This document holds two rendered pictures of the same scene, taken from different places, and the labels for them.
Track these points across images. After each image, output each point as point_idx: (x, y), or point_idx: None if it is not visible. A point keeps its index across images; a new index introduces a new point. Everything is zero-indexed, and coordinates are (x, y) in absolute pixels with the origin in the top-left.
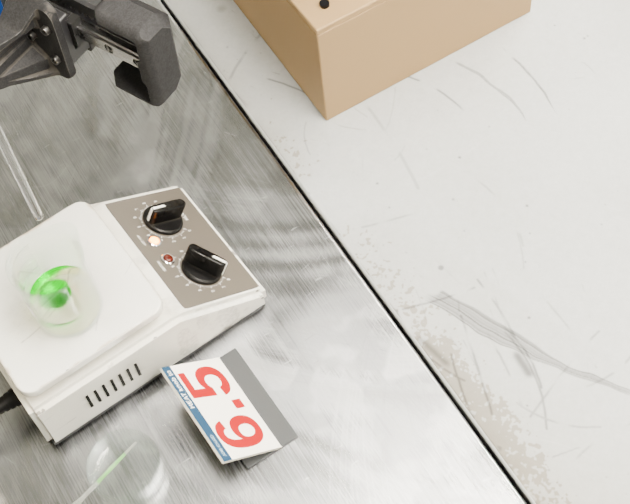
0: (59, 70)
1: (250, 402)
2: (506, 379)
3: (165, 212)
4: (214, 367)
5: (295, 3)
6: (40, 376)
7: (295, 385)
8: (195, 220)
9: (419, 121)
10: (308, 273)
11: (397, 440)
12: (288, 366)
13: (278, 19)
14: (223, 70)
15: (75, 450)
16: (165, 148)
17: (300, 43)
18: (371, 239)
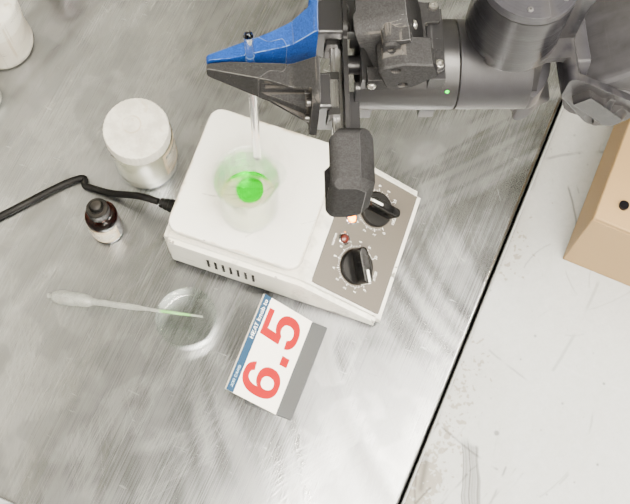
0: (308, 122)
1: (293, 368)
2: None
3: (378, 209)
4: (300, 325)
5: (608, 182)
6: (187, 226)
7: (328, 390)
8: (397, 230)
9: (614, 330)
10: (423, 337)
11: (336, 493)
12: (340, 375)
13: (605, 168)
14: (551, 148)
15: (180, 274)
16: (452, 156)
17: (592, 202)
18: (483, 364)
